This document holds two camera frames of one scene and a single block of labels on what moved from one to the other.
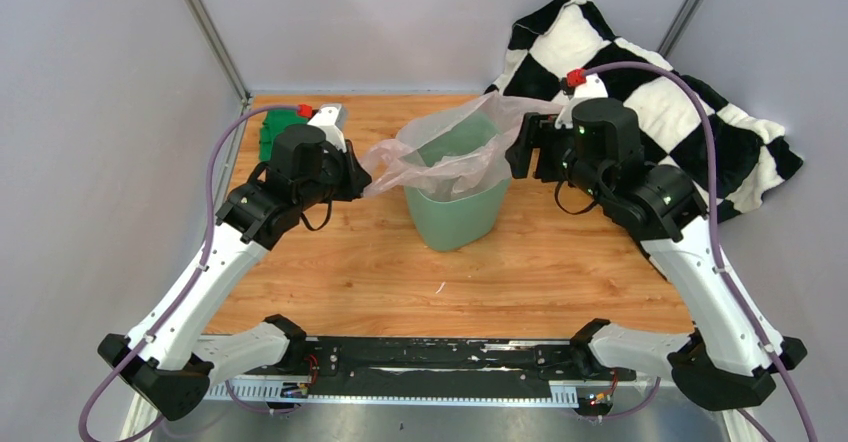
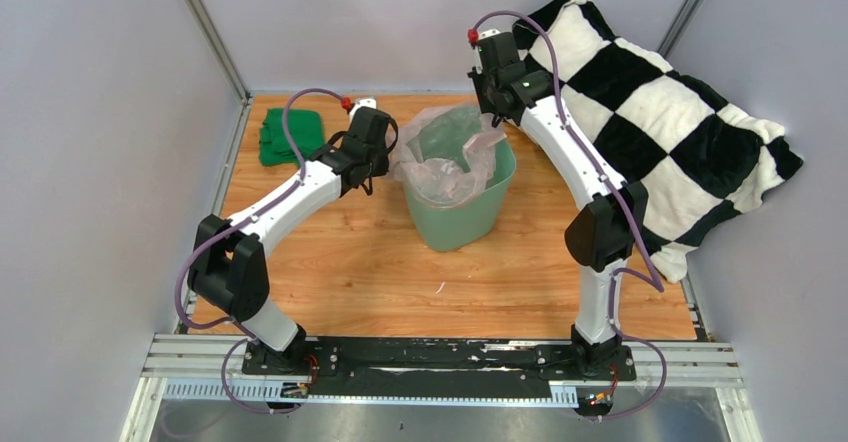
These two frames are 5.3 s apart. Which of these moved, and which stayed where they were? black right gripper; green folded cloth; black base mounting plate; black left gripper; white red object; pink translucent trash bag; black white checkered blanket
Moved: black right gripper; white red object; black left gripper; pink translucent trash bag
Stayed: black base mounting plate; black white checkered blanket; green folded cloth
